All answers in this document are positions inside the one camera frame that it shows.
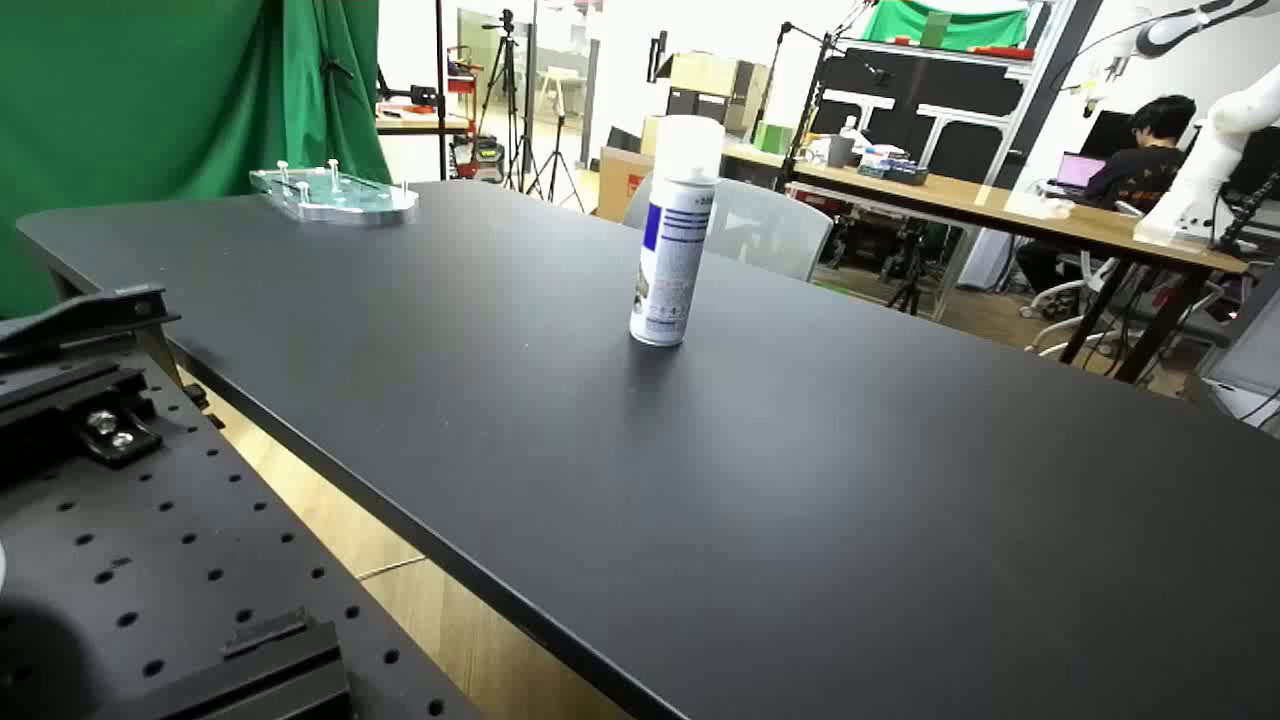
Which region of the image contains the white blue-label spray can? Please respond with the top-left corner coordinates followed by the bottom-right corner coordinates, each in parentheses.
top-left (623, 168), bottom-right (723, 351)

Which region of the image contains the small wooden side table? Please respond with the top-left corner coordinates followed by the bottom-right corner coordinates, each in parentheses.
top-left (373, 102), bottom-right (478, 146)

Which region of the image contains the green cloth on shelf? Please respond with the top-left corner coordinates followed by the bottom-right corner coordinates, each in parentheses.
top-left (861, 0), bottom-right (1039, 55)

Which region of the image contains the black metal clamp bracket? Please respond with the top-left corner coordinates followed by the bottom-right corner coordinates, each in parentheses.
top-left (0, 280), bottom-right (185, 501)

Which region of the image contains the brown cardboard box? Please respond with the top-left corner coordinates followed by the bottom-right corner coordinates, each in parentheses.
top-left (592, 141), bottom-right (660, 226)

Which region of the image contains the long wooden desk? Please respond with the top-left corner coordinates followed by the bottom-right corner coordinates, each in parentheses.
top-left (717, 136), bottom-right (1256, 393)

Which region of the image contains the black flat mounting bar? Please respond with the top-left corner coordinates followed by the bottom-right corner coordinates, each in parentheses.
top-left (118, 607), bottom-right (358, 720)

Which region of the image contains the purple-screen laptop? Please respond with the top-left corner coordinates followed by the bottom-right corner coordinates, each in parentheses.
top-left (1050, 149), bottom-right (1111, 199)

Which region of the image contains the clear plastic tray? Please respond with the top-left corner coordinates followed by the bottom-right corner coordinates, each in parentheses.
top-left (247, 158), bottom-right (420, 228)

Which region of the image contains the seated person in black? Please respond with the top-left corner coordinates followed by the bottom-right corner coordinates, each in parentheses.
top-left (1017, 92), bottom-right (1202, 299)

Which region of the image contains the black shelf unit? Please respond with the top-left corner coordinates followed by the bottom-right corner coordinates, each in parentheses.
top-left (806, 41), bottom-right (1039, 186)

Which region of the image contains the gray office chair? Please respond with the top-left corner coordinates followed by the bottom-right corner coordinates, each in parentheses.
top-left (623, 176), bottom-right (836, 284)

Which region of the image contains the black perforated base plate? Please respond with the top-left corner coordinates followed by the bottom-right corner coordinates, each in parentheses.
top-left (0, 347), bottom-right (483, 720)

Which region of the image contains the black tripod stand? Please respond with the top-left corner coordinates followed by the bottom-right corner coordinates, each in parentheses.
top-left (520, 0), bottom-right (592, 218)

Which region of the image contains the green screen curtain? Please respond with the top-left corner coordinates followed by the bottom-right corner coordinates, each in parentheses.
top-left (0, 0), bottom-right (397, 320)

